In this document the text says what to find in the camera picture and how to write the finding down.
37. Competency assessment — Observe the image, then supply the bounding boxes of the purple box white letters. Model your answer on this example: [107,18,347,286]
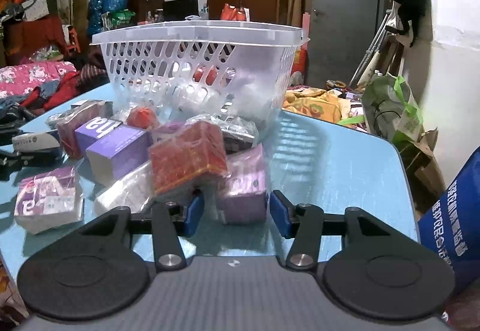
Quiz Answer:
[75,117,152,187]

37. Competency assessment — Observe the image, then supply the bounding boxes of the white tissue roll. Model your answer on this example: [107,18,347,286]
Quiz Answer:
[164,83,222,118]

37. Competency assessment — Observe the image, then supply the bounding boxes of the blue white barcode box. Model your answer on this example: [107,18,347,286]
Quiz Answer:
[11,130,60,153]

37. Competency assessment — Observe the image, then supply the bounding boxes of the clear wrapped white pack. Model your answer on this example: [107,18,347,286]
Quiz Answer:
[94,161,154,215]

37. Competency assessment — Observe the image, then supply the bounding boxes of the purple white tissue pack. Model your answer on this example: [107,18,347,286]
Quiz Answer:
[14,167,84,235]

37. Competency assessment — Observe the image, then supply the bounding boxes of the small purple tissue pack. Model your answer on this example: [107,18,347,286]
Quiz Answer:
[216,143,269,225]

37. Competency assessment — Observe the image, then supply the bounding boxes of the red wrapped tissue pack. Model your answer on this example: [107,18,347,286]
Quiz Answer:
[149,121,229,195]

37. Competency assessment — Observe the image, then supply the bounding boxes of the purple wrapped tissue pack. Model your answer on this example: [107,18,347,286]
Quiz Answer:
[46,100,113,159]

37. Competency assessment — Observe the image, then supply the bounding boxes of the pink floral bedding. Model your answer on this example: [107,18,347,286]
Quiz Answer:
[0,61,77,98]

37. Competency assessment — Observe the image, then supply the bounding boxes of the red round wrapped item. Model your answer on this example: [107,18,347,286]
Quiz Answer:
[126,106,160,130]

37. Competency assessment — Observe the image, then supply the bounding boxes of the yellow orange blanket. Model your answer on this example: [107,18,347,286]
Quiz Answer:
[282,88,342,123]

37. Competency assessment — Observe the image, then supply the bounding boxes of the green white plastic bag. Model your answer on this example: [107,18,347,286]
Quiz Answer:
[337,74,425,144]

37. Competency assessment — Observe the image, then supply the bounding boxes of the blue shopping bag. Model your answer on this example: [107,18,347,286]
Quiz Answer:
[418,150,480,292]

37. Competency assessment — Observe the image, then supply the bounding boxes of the white perforated plastic basket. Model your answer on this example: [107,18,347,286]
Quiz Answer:
[92,20,307,136]

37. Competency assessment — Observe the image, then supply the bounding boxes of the aluminium crutches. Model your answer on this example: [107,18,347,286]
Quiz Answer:
[348,9,391,88]

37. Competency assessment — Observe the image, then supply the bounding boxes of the blue plastic bags pile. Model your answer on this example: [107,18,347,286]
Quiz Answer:
[86,0,136,37]

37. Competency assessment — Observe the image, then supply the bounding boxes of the grey metal door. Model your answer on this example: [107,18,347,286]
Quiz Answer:
[306,0,380,87]

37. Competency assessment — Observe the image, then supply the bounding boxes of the red white hanging plastic bag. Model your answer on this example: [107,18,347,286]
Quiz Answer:
[220,3,249,22]

